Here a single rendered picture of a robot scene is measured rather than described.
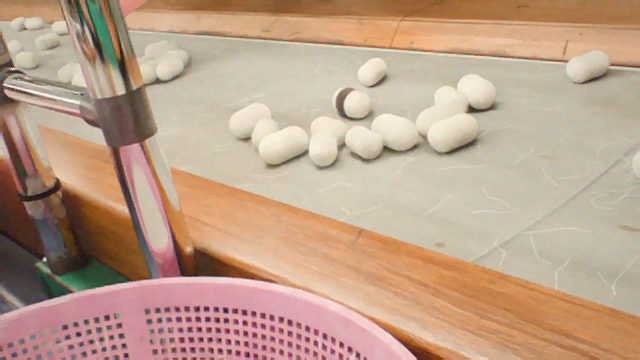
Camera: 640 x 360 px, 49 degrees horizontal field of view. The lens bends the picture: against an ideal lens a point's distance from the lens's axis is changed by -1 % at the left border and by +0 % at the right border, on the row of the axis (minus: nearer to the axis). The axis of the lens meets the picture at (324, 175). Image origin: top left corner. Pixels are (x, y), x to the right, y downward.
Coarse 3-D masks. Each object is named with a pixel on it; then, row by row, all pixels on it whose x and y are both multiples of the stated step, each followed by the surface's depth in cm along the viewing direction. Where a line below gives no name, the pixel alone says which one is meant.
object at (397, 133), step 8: (376, 120) 47; (384, 120) 46; (392, 120) 46; (400, 120) 46; (408, 120) 46; (376, 128) 47; (384, 128) 46; (392, 128) 45; (400, 128) 45; (408, 128) 45; (416, 128) 46; (384, 136) 46; (392, 136) 45; (400, 136) 45; (408, 136) 45; (416, 136) 46; (384, 144) 47; (392, 144) 46; (400, 144) 45; (408, 144) 45
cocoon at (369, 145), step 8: (352, 128) 47; (360, 128) 47; (352, 136) 46; (360, 136) 46; (368, 136) 45; (376, 136) 45; (352, 144) 46; (360, 144) 45; (368, 144) 45; (376, 144) 45; (360, 152) 46; (368, 152) 45; (376, 152) 45
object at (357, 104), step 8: (352, 96) 52; (360, 96) 52; (368, 96) 53; (344, 104) 53; (352, 104) 52; (360, 104) 52; (368, 104) 53; (352, 112) 53; (360, 112) 52; (368, 112) 53
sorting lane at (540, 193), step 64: (64, 64) 92; (192, 64) 79; (256, 64) 74; (320, 64) 69; (448, 64) 62; (512, 64) 59; (64, 128) 65; (192, 128) 59; (512, 128) 47; (576, 128) 45; (256, 192) 45; (320, 192) 43; (384, 192) 42; (448, 192) 40; (512, 192) 39; (576, 192) 37; (512, 256) 33; (576, 256) 32
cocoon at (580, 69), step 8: (584, 56) 51; (592, 56) 51; (600, 56) 51; (568, 64) 51; (576, 64) 51; (584, 64) 51; (592, 64) 51; (600, 64) 51; (608, 64) 51; (568, 72) 51; (576, 72) 51; (584, 72) 51; (592, 72) 51; (600, 72) 51; (576, 80) 51; (584, 80) 51
